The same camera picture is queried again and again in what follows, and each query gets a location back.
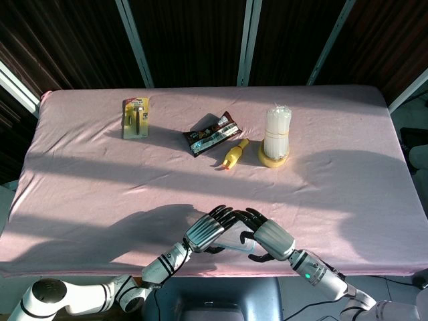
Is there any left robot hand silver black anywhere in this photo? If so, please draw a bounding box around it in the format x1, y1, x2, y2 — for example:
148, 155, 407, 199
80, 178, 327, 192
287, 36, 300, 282
183, 205, 235, 254

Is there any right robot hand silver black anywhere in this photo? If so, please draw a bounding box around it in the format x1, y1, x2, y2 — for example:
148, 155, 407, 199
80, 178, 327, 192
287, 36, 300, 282
233, 207, 296, 263

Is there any clear plastic container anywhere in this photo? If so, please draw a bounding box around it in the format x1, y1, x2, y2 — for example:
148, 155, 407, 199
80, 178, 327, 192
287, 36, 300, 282
213, 223, 257, 255

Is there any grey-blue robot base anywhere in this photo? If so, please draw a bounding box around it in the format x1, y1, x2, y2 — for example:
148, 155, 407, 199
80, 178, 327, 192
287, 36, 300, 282
142, 277, 284, 321

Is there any yellow tape roll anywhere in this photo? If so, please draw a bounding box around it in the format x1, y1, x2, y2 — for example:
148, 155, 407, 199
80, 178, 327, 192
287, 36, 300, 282
257, 142, 290, 168

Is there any yellow rubber chicken toy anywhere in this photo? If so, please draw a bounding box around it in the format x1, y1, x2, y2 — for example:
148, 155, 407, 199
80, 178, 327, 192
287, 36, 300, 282
222, 138, 250, 172

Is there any dark brown snack wrapper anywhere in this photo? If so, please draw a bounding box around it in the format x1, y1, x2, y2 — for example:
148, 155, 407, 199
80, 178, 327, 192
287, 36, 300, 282
182, 111, 243, 158

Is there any bundle of white straws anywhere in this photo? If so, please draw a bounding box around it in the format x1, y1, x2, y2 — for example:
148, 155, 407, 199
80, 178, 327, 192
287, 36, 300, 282
263, 102, 293, 161

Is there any pink tablecloth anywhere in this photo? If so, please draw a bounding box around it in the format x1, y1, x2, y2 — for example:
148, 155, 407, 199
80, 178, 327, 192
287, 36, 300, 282
0, 85, 424, 278

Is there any razor in yellow blister pack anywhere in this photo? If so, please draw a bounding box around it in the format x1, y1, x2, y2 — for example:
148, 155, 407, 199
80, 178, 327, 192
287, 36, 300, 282
121, 96, 150, 140

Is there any black object beside table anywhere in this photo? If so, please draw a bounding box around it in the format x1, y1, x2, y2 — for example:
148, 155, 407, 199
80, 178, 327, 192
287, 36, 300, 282
399, 126, 428, 175

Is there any white window frame post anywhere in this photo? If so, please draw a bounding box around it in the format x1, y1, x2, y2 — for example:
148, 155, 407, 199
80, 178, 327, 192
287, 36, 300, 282
115, 0, 154, 88
306, 0, 357, 86
237, 0, 263, 87
389, 66, 428, 113
0, 60, 41, 118

